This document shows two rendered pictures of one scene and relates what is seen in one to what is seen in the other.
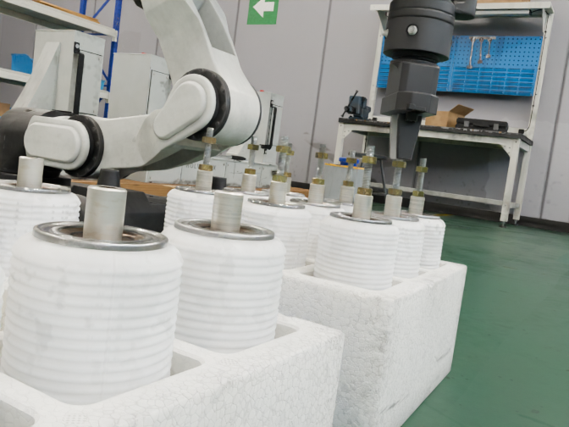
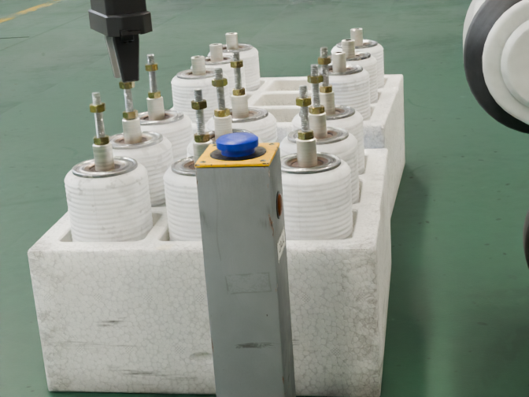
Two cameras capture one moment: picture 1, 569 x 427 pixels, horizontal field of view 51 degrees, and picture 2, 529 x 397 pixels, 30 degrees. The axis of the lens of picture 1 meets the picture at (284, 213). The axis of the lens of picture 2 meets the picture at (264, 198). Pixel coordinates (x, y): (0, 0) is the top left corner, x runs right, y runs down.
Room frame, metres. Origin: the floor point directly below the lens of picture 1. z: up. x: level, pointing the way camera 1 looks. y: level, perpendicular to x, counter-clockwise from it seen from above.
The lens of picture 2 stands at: (2.03, -0.36, 0.56)
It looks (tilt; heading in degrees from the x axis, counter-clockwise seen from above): 18 degrees down; 162
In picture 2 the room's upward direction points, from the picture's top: 4 degrees counter-clockwise
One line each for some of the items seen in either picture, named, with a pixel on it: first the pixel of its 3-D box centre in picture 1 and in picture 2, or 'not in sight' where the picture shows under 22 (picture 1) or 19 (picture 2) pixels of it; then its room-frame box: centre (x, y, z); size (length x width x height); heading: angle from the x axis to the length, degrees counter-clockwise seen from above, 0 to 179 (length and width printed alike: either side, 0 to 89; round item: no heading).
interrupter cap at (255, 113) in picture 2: (276, 204); (240, 116); (0.77, 0.01, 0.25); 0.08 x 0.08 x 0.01
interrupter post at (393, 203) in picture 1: (392, 207); (131, 131); (0.82, -0.15, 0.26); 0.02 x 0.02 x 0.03
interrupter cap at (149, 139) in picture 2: (391, 216); (133, 141); (0.82, -0.15, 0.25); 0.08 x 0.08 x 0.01
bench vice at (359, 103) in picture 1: (357, 107); not in sight; (5.46, -0.53, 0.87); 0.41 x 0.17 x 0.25; 150
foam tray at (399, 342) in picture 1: (300, 310); (234, 258); (0.87, -0.04, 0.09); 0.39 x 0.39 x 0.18; 62
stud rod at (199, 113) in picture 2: (350, 173); (200, 122); (0.98, -0.10, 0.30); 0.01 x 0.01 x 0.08
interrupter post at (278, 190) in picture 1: (277, 194); (239, 106); (0.77, 0.01, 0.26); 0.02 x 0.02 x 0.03
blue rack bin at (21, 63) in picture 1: (41, 69); not in sight; (6.04, 2.61, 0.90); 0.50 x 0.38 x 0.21; 59
